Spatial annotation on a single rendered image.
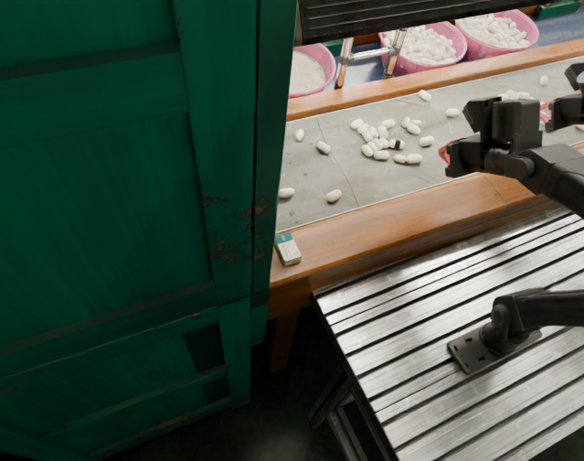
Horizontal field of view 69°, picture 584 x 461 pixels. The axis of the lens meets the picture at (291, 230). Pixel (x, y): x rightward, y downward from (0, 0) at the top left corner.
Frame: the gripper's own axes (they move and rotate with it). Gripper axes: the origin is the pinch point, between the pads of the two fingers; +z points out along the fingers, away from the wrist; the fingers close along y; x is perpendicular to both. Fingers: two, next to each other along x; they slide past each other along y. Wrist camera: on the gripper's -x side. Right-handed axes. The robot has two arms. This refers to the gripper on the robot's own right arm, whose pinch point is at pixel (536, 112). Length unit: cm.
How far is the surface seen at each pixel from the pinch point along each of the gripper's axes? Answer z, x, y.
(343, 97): 21.4, -11.8, 41.1
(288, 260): -11, 13, 73
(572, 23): 44, -19, -67
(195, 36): -50, -22, 87
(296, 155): 13, -2, 59
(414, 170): 3.2, 7.0, 34.3
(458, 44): 32.9, -19.2, -5.8
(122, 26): -49, -24, 92
